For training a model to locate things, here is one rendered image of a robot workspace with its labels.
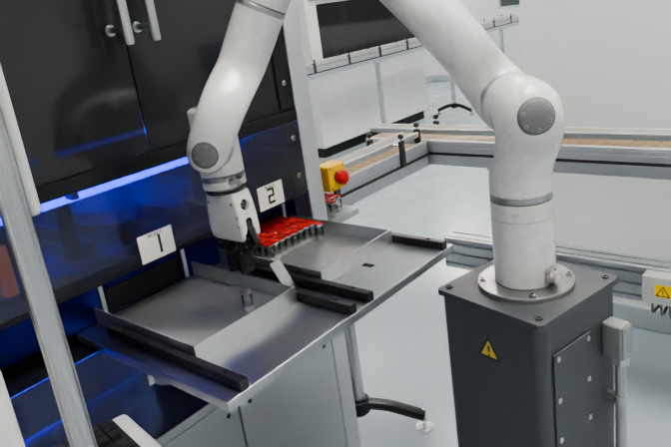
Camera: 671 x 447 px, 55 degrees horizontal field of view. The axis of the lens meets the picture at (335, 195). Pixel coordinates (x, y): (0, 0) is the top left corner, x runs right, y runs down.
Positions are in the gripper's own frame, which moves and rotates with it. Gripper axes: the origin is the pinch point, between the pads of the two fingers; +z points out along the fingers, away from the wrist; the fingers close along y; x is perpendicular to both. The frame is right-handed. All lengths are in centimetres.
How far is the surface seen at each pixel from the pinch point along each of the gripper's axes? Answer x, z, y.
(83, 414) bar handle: 52, -10, -37
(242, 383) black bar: 20.6, 9.7, -20.8
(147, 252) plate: 8.7, -2.6, 18.9
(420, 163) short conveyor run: -111, 12, 31
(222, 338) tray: 12.9, 9.0, -6.8
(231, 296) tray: -2.2, 10.5, 8.6
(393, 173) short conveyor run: -94, 11, 31
